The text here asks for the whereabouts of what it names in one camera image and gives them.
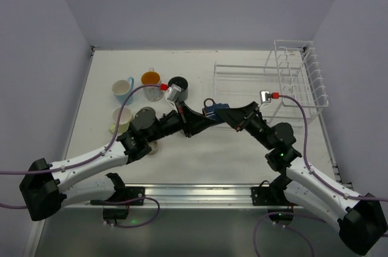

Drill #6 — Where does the dark blue cup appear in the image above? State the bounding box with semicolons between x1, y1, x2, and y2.
201;97;231;123

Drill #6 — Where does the dark teal mug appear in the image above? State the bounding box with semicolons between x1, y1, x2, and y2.
168;76;189;102

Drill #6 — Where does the olive grey cup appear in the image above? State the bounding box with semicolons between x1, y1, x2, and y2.
149;141;158;155

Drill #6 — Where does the white floral mug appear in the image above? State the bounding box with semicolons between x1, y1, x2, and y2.
141;68;163;102

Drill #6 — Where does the light green mug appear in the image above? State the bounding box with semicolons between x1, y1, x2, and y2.
109;107;133;134

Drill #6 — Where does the light blue mug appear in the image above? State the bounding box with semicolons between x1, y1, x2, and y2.
112;77;134;105

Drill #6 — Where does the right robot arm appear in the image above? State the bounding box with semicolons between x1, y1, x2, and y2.
215;102;387;256

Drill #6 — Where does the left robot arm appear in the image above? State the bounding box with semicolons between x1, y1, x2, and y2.
19;102;222;221

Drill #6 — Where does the right controller box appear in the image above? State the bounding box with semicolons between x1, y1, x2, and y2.
267;209;293;225

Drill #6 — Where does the controller box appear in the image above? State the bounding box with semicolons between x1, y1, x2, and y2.
102;209;129;222
267;209;293;225

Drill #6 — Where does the left controller box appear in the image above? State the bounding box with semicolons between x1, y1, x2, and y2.
102;209;129;222

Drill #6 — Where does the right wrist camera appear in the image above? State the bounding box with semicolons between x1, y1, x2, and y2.
259;90;272;111

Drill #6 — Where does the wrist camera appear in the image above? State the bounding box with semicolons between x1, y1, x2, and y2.
259;90;272;111
164;84;181;108

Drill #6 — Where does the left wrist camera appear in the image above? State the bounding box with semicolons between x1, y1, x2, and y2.
164;84;181;108

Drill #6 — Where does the flat white wire rack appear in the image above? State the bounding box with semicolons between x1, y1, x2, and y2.
214;64;303;128

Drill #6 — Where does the tall white wire rack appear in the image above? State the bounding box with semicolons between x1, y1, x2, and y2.
267;39;329;124

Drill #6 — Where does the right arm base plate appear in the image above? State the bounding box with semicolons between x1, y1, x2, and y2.
250;175;292;206

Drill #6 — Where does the aluminium mounting rail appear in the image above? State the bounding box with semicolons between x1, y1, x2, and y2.
43;177;302;212

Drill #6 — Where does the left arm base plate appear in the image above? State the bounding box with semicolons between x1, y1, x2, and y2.
90;186;146;206

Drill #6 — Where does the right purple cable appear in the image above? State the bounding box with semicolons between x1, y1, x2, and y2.
253;92;388;257

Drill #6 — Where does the purple cable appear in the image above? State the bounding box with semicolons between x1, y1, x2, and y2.
0;83;169;229
253;92;388;257

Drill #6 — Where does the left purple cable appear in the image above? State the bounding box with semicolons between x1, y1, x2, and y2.
0;83;169;229

